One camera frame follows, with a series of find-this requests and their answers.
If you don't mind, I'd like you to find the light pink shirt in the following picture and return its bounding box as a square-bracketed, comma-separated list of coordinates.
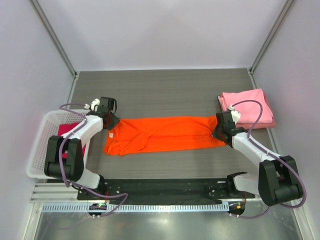
[219, 88, 274, 125]

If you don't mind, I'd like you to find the orange t shirt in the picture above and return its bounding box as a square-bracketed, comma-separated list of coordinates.
[103, 116, 226, 156]

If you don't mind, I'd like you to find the salmon pink shirt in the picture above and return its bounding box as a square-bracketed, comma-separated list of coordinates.
[234, 93, 276, 130]

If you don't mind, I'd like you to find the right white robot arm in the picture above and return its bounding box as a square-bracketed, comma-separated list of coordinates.
[212, 110, 307, 208]

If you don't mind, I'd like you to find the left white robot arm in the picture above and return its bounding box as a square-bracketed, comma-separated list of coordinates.
[44, 97, 120, 200]

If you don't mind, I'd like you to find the magenta t shirt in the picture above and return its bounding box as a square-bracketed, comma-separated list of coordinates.
[57, 122, 86, 159]

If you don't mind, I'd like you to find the white plastic basket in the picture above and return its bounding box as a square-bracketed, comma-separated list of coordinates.
[26, 109, 88, 180]

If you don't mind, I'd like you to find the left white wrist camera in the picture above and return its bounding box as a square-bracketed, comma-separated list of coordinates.
[83, 98, 100, 112]

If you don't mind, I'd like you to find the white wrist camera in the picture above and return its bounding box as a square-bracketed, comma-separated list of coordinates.
[227, 105, 241, 124]
[83, 98, 100, 112]

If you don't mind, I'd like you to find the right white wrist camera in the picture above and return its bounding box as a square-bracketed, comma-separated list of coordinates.
[227, 105, 241, 124]

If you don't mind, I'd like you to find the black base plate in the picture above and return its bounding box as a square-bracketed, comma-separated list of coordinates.
[77, 177, 256, 206]

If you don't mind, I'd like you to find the slotted cable duct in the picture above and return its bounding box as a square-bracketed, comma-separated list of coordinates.
[42, 202, 229, 213]

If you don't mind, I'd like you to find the left aluminium frame post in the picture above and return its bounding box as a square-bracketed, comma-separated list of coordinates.
[31, 0, 79, 79]

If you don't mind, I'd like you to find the aluminium frame post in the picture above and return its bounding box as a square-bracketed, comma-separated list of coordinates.
[31, 0, 79, 79]
[247, 0, 297, 76]

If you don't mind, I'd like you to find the right aluminium frame post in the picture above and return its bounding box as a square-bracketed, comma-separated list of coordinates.
[247, 0, 297, 76]

